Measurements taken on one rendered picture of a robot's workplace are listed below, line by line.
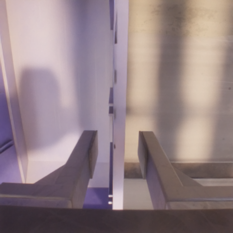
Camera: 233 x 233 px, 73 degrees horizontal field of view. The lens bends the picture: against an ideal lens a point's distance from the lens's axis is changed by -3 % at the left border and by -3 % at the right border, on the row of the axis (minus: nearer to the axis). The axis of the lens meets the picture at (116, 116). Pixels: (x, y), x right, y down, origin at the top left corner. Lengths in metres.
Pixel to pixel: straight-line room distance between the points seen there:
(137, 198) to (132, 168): 0.07
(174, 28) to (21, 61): 0.24
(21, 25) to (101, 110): 0.18
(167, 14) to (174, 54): 0.06
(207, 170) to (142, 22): 0.29
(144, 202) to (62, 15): 0.37
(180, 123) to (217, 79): 0.09
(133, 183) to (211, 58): 0.26
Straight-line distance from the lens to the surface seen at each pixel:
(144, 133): 0.15
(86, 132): 0.15
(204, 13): 0.30
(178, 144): 0.31
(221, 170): 0.39
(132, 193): 0.36
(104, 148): 0.29
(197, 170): 0.37
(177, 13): 0.29
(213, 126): 0.33
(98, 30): 0.27
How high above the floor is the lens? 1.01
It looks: 74 degrees down
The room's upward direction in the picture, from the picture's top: 179 degrees counter-clockwise
